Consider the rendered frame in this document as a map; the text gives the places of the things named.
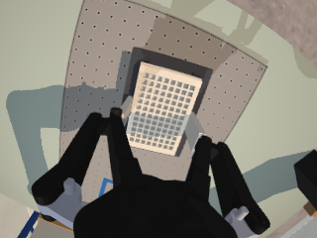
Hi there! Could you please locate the blue tape rectangle outline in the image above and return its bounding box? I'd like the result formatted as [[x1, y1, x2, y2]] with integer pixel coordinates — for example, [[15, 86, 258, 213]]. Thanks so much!
[[98, 178, 113, 197]]

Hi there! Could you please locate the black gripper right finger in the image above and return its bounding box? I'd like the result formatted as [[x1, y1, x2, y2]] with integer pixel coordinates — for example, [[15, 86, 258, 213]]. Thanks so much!
[[179, 112, 270, 238]]

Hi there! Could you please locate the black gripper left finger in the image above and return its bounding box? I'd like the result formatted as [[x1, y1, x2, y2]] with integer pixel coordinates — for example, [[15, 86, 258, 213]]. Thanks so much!
[[31, 96, 157, 230]]

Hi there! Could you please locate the white well plate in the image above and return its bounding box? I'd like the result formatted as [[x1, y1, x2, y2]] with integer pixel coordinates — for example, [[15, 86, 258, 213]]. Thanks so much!
[[126, 61, 202, 156]]

